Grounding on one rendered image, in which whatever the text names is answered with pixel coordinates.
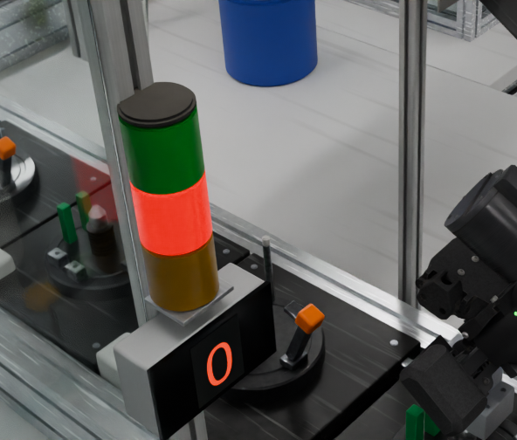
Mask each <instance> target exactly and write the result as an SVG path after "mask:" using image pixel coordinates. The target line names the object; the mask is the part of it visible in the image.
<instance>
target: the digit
mask: <svg viewBox="0 0 517 440"><path fill-rule="evenodd" d="M190 354H191V360H192V366H193V372H194V377H195V384H196V394H197V400H198V406H199V408H202V407H203V405H204V404H206V403H207V402H208V401H210V400H211V399H212V398H213V397H215V396H216V395H217V394H219V393H220V392H221V391H222V390H224V389H225V388H226V387H228V386H229V385H230V384H231V383H232V382H234V381H235V380H236V379H237V378H238V377H239V376H240V375H242V374H243V373H244V372H245V369H244V362H243V354H242V346H241V338H240V331H239V323H238V315H237V314H236V315H235V316H234V317H232V318H231V319H230V320H228V321H227V322H225V323H224V324H223V325H222V326H221V327H220V328H218V329H217V330H216V331H214V332H213V333H211V334H210V335H209V336H207V337H206V338H205V339H203V340H202V341H200V342H199V343H198V344H196V345H195V346H194V347H193V348H192V349H191V350H190Z"/></svg>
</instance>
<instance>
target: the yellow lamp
mask: <svg viewBox="0 0 517 440"><path fill-rule="evenodd" d="M141 250H142V256H143V261H144V265H145V271H146V276H147V281H148V289H149V295H150V297H151V299H152V300H153V301H154V303H155V304H157V305H158V306H159V307H161V308H163V309H167V310H170V311H176V312H185V311H190V310H194V309H197V308H199V307H201V306H204V305H206V304H207V303H209V302H210V301H211V300H213V299H214V298H215V296H216V295H217V292H218V290H219V279H218V272H217V259H216V252H215V245H214V237H213V231H212V234H211V236H210V239H209V240H208V241H207V242H206V243H205V244H204V245H202V246H201V247H199V248H198V249H196V250H194V251H191V252H189V253H185V254H182V255H174V256H168V255H161V254H157V253H154V252H152V251H149V250H148V249H147V248H145V247H144V246H143V245H142V243H141Z"/></svg>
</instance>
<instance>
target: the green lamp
mask: <svg viewBox="0 0 517 440"><path fill-rule="evenodd" d="M118 117H119V115H118ZM119 122H120V128H121V137H122V142H123V147H124V152H125V157H126V163H127V167H128V176H129V180H130V182H131V183H132V184H133V186H134V187H136V188H137V189H138V190H141V191H143V192H146V193H149V194H155V195H167V194H174V193H177V192H181V191H183V190H186V189H188V188H190V187H192V186H193V185H194V184H196V183H197V182H198V181H199V180H200V179H201V178H202V177H203V174H204V170H205V167H204V160H203V147H202V140H201V133H200V126H199V119H198V111H197V106H196V107H195V109H194V111H193V112H192V113H191V114H190V115H189V116H188V117H186V118H185V119H183V120H181V121H179V122H177V123H176V124H173V125H170V126H166V127H157V128H145V127H136V126H133V125H130V124H128V123H126V122H125V121H124V120H122V119H121V118H120V117H119Z"/></svg>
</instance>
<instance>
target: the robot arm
mask: <svg viewBox="0 0 517 440"><path fill-rule="evenodd" d="M445 227H446V228H447V229H448V230H449V231H450V232H451V233H452V234H453V235H455V236H456V237H455V238H453V240H452V241H451V242H450V243H449V244H447V245H446V246H445V247H444V248H443V249H442V250H441V251H439V252H438V253H437V254H436V255H435V256H434V257H433V258H432V259H431V261H430V263H429V265H428V268H427V270H425V271H424V274H423V275H421V276H420V277H419V278H418V279H417V280H416V286H417V288H419V292H418V294H417V300H418V303H419V304H420V305H421V306H422V307H424V308H425V309H426V310H428V311H429V312H431V313H432V314H434V315H435V316H437V317H438V318H439V319H441V320H447V319H448V318H449V317H450V316H451V315H455V316H457V317H458V318H461V319H463V320H464V322H465V323H463V324H462V325H461V326H460V327H459V328H458V330H459V331H460V332H461V333H462V336H463V337H464V338H463V339H462V340H461V342H460V344H461V346H462V347H463V348H464V349H465V351H463V352H461V353H460V354H458V351H457V350H456V349H454V350H453V349H452V347H451V346H450V345H449V344H448V342H447V341H446V340H445V339H444V337H443V336H442V335H441V334H440V335H439V336H438V337H437V338H436V339H435V340H434V341H433V342H432V343H430V344H429V345H428V346H427V347H426V348H425V349H424V350H423V352H422V353H421V354H420V355H418V356H417V357H416V358H415V359H414V360H413V361H412V362H411V363H410V364H409V365H408V366H407V367H406V368H404V369H403V370H402V371H401V373H400V377H399V379H400V381H401V383H402V384H403V385H404V386H405V387H406V388H407V390H408V391H409V392H410V393H411V395H412V396H413V397H414V398H415V400H416V401H417V402H418V404H419V405H420V406H421V407H422V408H423V410H424V411H425V412H426V414H427V415H428V416H429V417H430V419H431V420H432V421H433V422H434V423H435V424H436V425H437V426H438V428H439V429H440V430H441V432H442V433H443V434H444V435H445V436H447V437H454V436H456V435H457V434H459V433H462V432H464V431H465V429H466V428H467V427H468V426H469V425H470V424H471V423H472V422H473V421H474V420H475V419H476V418H477V417H478V416H479V415H480V414H481V413H482V412H483V411H484V409H485V408H486V405H487V398H486V397H487V396H488V395H489V393H488V391H489V390H490V389H491V388H492V387H493V378H492V375H493V373H494V372H495V371H496V370H497V369H498V368H499V367H502V369H503V370H504V371H505V372H506V373H507V375H508V376H509V377H510V378H511V379H512V378H514V377H515V376H517V166H515V165H510V166H509V167H508V168H506V169H505V170H503V169H499V170H497V171H495V172H494V173H493V174H492V173H491V172H490V173H488V174H487V175H486V176H485V177H483V178H482V179H481V180H480V181H479V182H478V183H477V184H476V185H475V186H474V187H473V188H472V189H471V190H470V191H469V192H468V193H467V194H466V195H465V196H463V198H462V200H461V201H460V202H459V203H458V204H457V206H456V207H455V208H454V209H453V211H452V212H451V214H450V215H449V216H448V217H447V219H446V220H445ZM475 345H476V347H475V348H474V349H473V350H472V351H471V352H470V353H469V354H468V353H467V352H468V351H470V350H471V349H470V348H473V346H475ZM466 351H467V352H466ZM486 360H487V361H486ZM485 361H486V363H485V364H483V363H484V362H485ZM482 364H483V366H482V367H480V366H481V365H482ZM480 370H481V372H479V371H480ZM478 372H479V373H478Z"/></svg>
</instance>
